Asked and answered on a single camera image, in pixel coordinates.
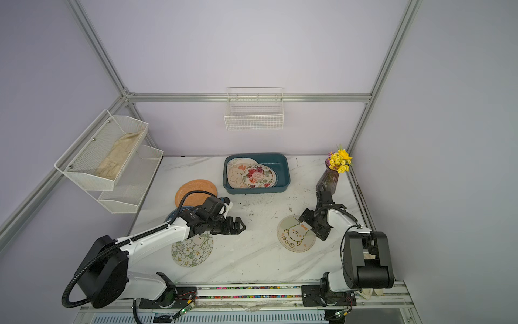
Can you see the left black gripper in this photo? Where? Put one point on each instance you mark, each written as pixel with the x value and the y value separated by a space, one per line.
pixel 229 229

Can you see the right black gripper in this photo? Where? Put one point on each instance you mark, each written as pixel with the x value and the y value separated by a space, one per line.
pixel 315 223

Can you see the beige puppy round coaster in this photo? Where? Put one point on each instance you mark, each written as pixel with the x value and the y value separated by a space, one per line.
pixel 295 236

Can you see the green white flower bunny coaster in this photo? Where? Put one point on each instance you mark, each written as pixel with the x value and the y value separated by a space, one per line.
pixel 193 251

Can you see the pink bunny bow coaster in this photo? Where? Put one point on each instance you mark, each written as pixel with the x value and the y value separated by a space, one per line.
pixel 235 173

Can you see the red rose round coaster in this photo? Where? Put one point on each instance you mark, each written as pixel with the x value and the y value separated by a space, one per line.
pixel 259 176

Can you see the teal plastic storage box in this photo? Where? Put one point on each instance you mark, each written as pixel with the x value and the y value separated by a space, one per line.
pixel 275 161

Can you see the pink kitty round coaster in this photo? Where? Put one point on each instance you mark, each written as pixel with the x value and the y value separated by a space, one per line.
pixel 243 160

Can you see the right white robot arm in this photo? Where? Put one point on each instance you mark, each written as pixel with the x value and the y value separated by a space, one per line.
pixel 365 257

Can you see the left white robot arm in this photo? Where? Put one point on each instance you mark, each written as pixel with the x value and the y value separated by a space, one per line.
pixel 105 274

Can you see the orange woven round coaster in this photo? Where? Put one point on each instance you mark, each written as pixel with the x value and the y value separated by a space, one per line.
pixel 196 198

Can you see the blue denim bear coaster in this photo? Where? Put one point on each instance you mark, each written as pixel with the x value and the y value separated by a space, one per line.
pixel 174 214

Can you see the yellow flower bunch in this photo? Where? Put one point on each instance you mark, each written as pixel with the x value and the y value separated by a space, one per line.
pixel 339 160

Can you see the cream work gloves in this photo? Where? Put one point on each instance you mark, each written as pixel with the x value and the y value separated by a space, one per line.
pixel 368 293

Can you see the beige cloth in shelf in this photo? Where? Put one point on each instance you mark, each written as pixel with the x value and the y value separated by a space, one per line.
pixel 111 166

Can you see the white mesh two-tier shelf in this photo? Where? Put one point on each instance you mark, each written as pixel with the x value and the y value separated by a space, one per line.
pixel 126 193

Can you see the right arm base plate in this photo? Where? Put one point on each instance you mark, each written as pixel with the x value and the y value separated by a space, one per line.
pixel 315 299

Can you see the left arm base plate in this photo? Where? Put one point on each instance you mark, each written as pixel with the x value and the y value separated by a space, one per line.
pixel 182 297

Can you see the aluminium mounting rail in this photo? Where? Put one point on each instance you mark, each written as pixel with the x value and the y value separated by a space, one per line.
pixel 286 296

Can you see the white wire wall basket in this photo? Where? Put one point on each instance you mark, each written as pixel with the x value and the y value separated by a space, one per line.
pixel 254 108

